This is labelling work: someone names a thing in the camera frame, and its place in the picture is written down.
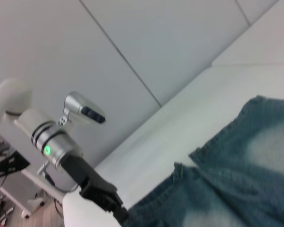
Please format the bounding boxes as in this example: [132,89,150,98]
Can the white caster foot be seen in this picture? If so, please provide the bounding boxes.
[27,197,44,207]

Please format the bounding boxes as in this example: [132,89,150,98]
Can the grey left gripper cable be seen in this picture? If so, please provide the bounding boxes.
[37,162,80,192]

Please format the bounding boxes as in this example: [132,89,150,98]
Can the silver camera mount bracket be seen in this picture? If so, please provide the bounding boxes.
[57,107,74,130]

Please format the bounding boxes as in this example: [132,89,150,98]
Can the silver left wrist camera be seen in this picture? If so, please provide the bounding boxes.
[62,91,107,125]

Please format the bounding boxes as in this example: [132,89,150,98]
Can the blue denim shorts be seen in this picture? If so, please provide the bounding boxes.
[122,95,284,227]

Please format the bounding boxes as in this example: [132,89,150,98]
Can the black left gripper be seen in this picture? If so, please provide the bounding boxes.
[61,155,130,225]

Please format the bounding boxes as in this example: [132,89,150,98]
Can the black equipment stand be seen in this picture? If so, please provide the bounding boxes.
[0,132,31,181]

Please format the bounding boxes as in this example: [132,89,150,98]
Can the white table frame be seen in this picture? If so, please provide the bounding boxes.
[0,168,65,224]

